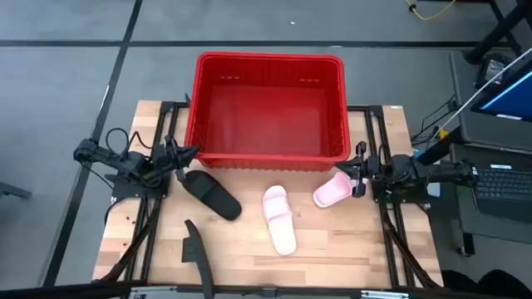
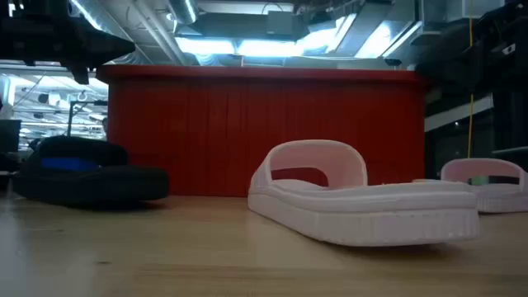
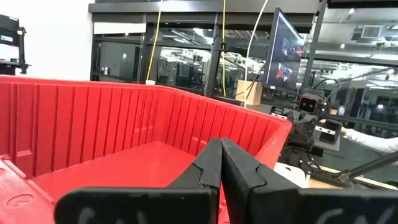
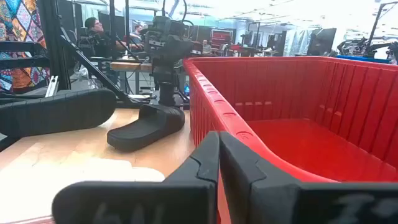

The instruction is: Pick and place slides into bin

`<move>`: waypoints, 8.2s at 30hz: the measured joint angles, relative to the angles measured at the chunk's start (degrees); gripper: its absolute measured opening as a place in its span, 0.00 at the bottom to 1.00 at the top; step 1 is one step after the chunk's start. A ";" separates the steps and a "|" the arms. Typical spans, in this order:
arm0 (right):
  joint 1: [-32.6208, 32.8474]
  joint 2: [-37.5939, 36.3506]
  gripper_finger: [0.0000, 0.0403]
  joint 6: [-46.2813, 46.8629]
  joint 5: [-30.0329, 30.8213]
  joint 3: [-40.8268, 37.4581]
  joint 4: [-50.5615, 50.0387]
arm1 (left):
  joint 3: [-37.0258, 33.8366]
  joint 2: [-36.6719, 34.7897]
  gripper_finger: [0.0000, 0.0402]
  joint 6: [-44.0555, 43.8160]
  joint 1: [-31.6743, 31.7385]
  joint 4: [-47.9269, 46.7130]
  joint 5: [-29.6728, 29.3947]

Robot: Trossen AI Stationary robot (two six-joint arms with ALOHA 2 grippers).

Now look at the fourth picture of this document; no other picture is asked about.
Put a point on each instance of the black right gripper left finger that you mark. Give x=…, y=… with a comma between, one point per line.
x=140, y=202

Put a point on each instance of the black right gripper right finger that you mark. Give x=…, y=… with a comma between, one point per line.
x=280, y=202

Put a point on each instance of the black slide sandal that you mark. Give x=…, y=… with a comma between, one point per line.
x=146, y=129

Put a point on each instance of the black curved bracket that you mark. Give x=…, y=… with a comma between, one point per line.
x=56, y=113

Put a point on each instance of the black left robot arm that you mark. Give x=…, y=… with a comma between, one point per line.
x=167, y=90

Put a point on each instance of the red plastic bin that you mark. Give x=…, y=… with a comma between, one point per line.
x=311, y=149

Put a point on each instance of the blue plastic bin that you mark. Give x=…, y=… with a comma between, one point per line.
x=362, y=58

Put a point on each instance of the wooden background table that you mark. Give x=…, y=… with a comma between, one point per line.
x=130, y=66

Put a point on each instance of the red tool cabinet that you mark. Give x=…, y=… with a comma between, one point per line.
x=221, y=38

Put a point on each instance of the person with glasses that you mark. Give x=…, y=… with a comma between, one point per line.
x=96, y=29

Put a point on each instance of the silver aluminium extrusion piece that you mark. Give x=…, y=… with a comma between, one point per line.
x=51, y=86

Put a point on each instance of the black metal shelf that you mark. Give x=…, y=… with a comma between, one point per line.
x=21, y=46

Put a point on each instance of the colourful patchwork cloth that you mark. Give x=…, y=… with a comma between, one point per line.
x=18, y=21

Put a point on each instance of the black background monitor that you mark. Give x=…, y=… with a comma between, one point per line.
x=321, y=41

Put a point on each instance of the black background robot rig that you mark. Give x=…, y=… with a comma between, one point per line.
x=357, y=46

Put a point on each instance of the black aluminium side frame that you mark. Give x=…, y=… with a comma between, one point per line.
x=54, y=46

